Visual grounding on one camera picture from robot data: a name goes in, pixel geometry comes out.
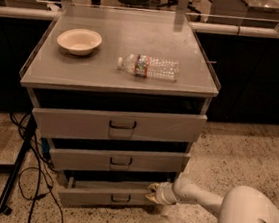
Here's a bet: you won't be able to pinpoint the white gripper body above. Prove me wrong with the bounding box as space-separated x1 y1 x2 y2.
155 182 176 205

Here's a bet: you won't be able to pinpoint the grey bottom drawer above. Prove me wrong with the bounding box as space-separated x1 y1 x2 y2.
58 177 152 207

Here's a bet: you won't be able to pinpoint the grey drawer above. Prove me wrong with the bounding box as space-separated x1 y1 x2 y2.
33 108 207 143
58 177 152 207
50 147 190 173

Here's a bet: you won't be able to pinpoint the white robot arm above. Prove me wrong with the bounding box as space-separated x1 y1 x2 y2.
146 177 279 223

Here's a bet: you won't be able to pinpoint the grey top drawer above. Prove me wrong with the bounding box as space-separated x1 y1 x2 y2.
33 108 207 143

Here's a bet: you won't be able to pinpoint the grey middle drawer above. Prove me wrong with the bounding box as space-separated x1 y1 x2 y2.
50 147 190 173

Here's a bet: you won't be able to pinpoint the grey drawer cabinet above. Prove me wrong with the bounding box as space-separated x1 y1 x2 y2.
8 0 229 200

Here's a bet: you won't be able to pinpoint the clear plastic water bottle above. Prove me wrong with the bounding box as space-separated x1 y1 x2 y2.
117 53 180 82

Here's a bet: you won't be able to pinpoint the black stand pole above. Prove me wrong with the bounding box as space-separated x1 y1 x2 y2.
0 116 36 214

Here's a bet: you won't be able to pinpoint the white paper bowl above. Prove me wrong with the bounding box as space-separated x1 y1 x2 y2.
57 28 102 56

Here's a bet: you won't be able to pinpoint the black floor cables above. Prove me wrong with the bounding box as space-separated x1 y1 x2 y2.
0 110 78 223

